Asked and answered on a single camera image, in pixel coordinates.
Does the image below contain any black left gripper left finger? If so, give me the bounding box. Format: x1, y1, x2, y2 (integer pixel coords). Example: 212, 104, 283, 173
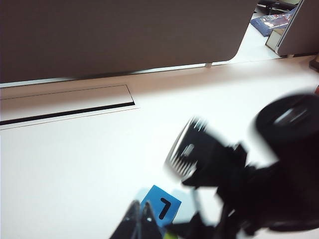
109, 200, 142, 239

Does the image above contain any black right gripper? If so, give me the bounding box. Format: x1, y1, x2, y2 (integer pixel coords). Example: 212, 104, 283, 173
163, 116, 319, 236

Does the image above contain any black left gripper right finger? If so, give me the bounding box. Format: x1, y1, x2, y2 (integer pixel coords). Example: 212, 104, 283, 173
136, 201, 164, 239

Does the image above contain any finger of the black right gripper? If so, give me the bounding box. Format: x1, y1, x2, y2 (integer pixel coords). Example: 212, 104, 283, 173
165, 211, 220, 236

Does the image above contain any blue letter block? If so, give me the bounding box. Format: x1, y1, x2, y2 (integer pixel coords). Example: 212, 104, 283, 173
142, 185, 182, 228

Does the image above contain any green letter block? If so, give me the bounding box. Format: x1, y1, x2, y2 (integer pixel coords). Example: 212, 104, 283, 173
163, 228, 180, 239

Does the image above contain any white cardboard box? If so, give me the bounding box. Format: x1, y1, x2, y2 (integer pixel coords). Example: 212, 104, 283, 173
265, 28, 290, 53

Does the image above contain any blue plastic bag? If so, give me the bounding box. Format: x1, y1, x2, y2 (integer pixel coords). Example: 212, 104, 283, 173
250, 7, 297, 37

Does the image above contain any wide grey desk divider panel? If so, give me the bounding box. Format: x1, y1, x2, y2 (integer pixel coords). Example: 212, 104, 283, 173
0, 0, 257, 84

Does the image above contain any narrow grey desk divider panel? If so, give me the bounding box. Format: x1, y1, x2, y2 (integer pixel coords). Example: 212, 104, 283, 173
276, 0, 319, 57

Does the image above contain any black office chair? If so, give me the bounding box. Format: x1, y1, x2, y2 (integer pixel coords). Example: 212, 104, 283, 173
256, 0, 304, 13

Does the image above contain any desk cable tray lid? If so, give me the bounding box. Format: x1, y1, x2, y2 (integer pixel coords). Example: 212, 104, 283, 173
0, 84, 140, 130

